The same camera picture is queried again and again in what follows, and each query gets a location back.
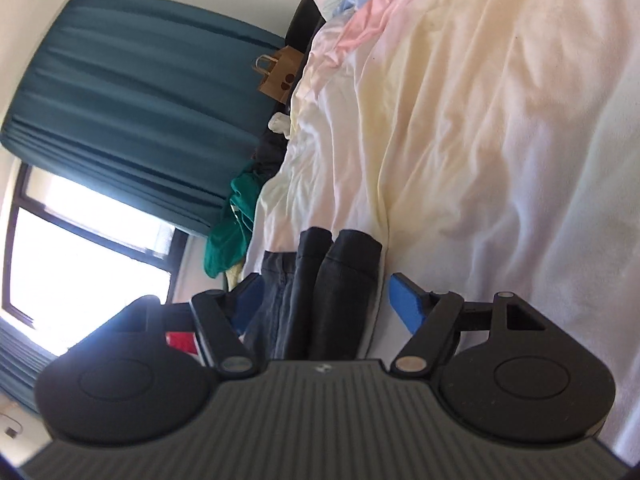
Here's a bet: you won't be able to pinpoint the teal curtain near window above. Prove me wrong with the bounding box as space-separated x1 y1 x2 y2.
0 320 56 416

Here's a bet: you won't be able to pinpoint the brown paper bag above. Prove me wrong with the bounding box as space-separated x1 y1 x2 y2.
253 46 304 103

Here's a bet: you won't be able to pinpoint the pastel bed duvet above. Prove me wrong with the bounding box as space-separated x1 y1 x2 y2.
245 0 639 463

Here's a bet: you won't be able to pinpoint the green garment pile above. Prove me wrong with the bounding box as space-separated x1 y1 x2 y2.
204 162 266 278

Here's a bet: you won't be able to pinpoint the black pants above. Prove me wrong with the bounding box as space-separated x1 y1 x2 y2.
244 226 382 363

